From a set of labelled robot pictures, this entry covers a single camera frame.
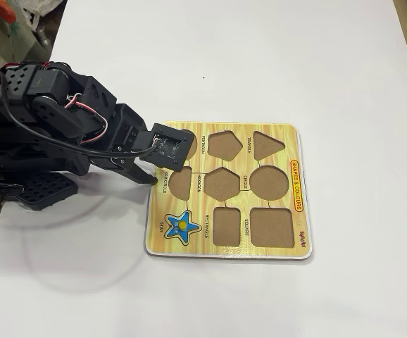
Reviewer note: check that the metal knob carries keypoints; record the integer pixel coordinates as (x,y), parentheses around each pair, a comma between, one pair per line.
(45,38)

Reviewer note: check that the orange object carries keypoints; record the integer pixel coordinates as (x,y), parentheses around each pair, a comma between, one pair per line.
(4,10)

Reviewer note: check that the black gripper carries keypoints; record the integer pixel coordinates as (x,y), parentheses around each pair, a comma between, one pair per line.
(132,168)

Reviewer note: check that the white plastic bag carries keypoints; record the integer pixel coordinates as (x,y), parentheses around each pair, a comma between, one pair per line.
(34,7)

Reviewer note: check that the blue star puzzle piece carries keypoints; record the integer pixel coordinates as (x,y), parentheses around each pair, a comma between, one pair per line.
(180,230)

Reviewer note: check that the black grid clamp plate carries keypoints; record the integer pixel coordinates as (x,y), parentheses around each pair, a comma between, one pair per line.
(45,192)

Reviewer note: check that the wooden shape puzzle board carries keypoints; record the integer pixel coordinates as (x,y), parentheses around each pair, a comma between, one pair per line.
(242,190)

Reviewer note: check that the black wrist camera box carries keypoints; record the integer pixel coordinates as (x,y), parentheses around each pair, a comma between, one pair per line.
(170,148)

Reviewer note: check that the beige patterned cloth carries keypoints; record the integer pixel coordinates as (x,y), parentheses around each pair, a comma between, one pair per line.
(10,45)

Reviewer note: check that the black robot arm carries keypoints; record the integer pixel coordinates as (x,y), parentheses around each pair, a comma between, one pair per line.
(20,88)

